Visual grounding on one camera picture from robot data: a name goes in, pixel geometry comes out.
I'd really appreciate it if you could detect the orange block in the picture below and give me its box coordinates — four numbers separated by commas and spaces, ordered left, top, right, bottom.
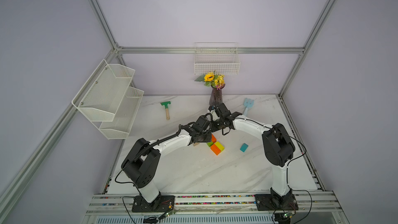
210, 145, 221, 155
211, 134, 217, 143

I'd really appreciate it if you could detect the yellow rectangular block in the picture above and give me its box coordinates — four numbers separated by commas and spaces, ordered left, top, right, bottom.
214, 142, 225, 152

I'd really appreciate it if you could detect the teal block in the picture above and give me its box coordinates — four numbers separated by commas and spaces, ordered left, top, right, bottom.
240, 143, 248, 152

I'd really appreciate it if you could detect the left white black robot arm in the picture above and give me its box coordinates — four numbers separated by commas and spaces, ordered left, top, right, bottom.
121, 114, 213, 204

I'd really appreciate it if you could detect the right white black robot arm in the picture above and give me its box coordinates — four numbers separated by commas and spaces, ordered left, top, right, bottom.
208, 103, 295, 197

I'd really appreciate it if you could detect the dark ribbed glass vase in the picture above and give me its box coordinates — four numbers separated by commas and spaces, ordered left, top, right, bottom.
209, 85, 225, 106

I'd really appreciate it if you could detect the light blue toy fork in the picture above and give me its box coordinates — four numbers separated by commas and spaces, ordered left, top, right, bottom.
243, 98, 254, 116

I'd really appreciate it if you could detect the yellow artificial flower bouquet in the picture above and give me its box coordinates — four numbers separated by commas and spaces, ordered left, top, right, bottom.
194, 72, 226, 90

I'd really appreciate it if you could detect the white two-tier mesh shelf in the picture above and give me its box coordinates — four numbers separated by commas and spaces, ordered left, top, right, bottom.
72, 60, 144, 140

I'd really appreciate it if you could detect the green toy rake wooden handle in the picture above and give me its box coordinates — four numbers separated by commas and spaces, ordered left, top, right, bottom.
161, 101, 171, 120

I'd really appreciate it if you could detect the white wire wall basket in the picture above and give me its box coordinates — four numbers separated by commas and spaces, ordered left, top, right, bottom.
194, 42, 240, 75

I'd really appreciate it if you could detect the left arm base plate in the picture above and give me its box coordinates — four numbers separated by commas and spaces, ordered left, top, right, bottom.
131, 194, 175, 213

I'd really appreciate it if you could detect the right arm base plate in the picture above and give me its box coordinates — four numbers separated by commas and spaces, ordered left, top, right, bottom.
255, 189, 299, 211

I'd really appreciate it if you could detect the aluminium front rail frame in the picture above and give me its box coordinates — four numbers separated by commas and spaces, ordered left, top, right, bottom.
83, 190, 349, 224

